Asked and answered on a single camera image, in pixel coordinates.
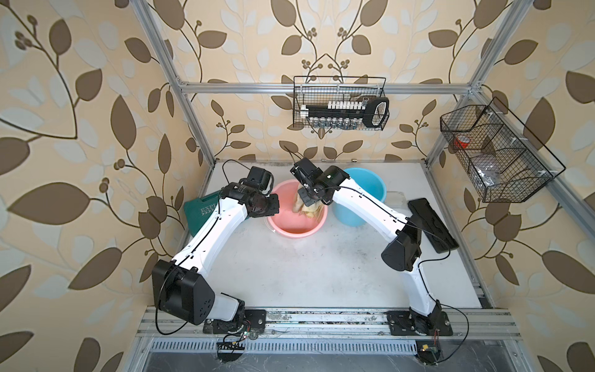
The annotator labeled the beige cleaning cloth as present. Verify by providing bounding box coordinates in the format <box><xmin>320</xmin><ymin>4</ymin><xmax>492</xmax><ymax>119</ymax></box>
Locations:
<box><xmin>292</xmin><ymin>194</ymin><xmax>324</xmax><ymax>219</ymax></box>

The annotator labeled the pink plastic bucket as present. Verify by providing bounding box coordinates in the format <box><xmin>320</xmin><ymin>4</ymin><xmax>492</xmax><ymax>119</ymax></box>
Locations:
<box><xmin>267</xmin><ymin>180</ymin><xmax>328</xmax><ymax>239</ymax></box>

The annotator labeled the light blue plastic bucket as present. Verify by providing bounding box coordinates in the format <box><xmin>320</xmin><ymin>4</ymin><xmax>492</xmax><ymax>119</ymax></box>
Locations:
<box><xmin>331</xmin><ymin>166</ymin><xmax>387</xmax><ymax>228</ymax></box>

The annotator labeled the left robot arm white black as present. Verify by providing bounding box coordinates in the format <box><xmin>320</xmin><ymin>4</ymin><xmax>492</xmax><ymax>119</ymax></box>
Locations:
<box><xmin>152</xmin><ymin>183</ymin><xmax>280</xmax><ymax>333</ymax></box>

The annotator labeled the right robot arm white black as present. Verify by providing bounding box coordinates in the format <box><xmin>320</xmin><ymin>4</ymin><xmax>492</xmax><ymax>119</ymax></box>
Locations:
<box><xmin>291</xmin><ymin>158</ymin><xmax>454</xmax><ymax>336</ymax></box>

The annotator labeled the green tool case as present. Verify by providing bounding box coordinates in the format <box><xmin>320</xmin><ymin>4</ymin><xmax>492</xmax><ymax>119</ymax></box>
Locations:
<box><xmin>183</xmin><ymin>192</ymin><xmax>218</xmax><ymax>237</ymax></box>

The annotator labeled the black flat case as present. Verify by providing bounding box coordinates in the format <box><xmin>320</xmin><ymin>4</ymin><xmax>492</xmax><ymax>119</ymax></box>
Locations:
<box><xmin>408</xmin><ymin>198</ymin><xmax>460</xmax><ymax>254</ymax></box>

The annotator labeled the clear plastic bag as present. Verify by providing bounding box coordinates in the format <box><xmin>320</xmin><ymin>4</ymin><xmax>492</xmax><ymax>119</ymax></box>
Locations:
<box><xmin>470</xmin><ymin>154</ymin><xmax>500</xmax><ymax>188</ymax></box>

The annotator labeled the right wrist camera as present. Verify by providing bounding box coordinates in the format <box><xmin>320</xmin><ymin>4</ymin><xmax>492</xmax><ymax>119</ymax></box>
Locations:
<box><xmin>290</xmin><ymin>158</ymin><xmax>323</xmax><ymax>187</ymax></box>

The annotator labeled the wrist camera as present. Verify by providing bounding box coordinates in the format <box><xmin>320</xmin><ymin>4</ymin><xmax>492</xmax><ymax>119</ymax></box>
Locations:
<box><xmin>243</xmin><ymin>166</ymin><xmax>274</xmax><ymax>195</ymax></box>
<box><xmin>290</xmin><ymin>158</ymin><xmax>323</xmax><ymax>187</ymax></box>

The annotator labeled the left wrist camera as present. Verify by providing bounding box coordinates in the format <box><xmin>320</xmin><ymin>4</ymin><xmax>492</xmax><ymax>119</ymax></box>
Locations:
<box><xmin>243</xmin><ymin>166</ymin><xmax>274</xmax><ymax>195</ymax></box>

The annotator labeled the black socket holder rail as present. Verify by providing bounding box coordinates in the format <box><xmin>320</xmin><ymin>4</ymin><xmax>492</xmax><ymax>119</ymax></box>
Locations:
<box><xmin>297</xmin><ymin>97</ymin><xmax>390</xmax><ymax>130</ymax></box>

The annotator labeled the back wire basket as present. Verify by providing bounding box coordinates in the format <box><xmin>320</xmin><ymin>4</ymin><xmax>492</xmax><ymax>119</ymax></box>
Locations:
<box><xmin>292</xmin><ymin>75</ymin><xmax>390</xmax><ymax>132</ymax></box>

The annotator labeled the wire basket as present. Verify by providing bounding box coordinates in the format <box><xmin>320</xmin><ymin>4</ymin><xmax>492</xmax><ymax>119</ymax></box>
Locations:
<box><xmin>440</xmin><ymin>97</ymin><xmax>566</xmax><ymax>203</ymax></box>
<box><xmin>292</xmin><ymin>75</ymin><xmax>390</xmax><ymax>132</ymax></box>

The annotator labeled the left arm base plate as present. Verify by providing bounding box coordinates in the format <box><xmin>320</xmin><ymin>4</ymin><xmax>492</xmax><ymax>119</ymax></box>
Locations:
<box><xmin>203</xmin><ymin>308</ymin><xmax>267</xmax><ymax>336</ymax></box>

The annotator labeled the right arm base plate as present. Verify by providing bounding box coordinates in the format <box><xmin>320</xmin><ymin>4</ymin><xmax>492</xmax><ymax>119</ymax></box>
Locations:
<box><xmin>386</xmin><ymin>309</ymin><xmax>453</xmax><ymax>336</ymax></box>

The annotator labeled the right wire basket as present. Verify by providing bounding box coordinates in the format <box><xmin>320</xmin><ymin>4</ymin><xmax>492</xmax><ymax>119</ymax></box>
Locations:
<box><xmin>440</xmin><ymin>97</ymin><xmax>566</xmax><ymax>203</ymax></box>

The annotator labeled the aluminium front rail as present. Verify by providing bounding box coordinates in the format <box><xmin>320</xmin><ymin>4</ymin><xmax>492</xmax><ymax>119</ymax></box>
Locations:
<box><xmin>136</xmin><ymin>307</ymin><xmax>522</xmax><ymax>341</ymax></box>

